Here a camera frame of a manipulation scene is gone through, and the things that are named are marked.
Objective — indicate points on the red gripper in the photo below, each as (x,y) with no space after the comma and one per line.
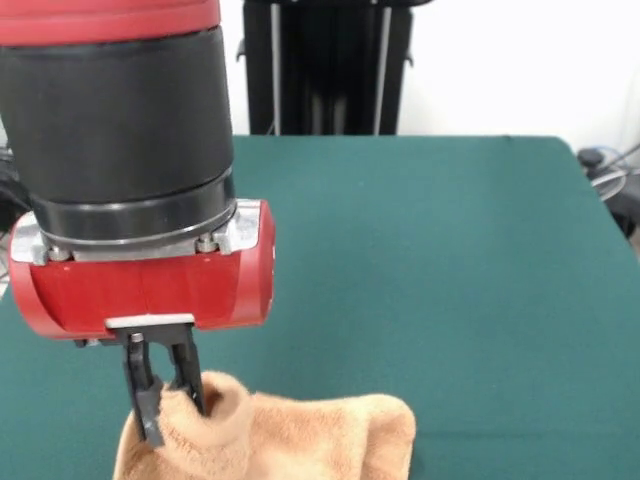
(150,290)

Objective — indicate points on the tan terry towel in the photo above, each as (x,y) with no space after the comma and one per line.
(300,435)

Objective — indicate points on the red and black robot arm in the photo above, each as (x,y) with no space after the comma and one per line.
(115,125)

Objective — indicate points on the dark green table cloth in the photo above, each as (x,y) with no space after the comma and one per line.
(450,275)

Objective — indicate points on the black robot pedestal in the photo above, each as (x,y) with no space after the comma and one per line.
(325,75)

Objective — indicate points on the black pedestal foot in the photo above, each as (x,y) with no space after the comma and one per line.
(591,157)

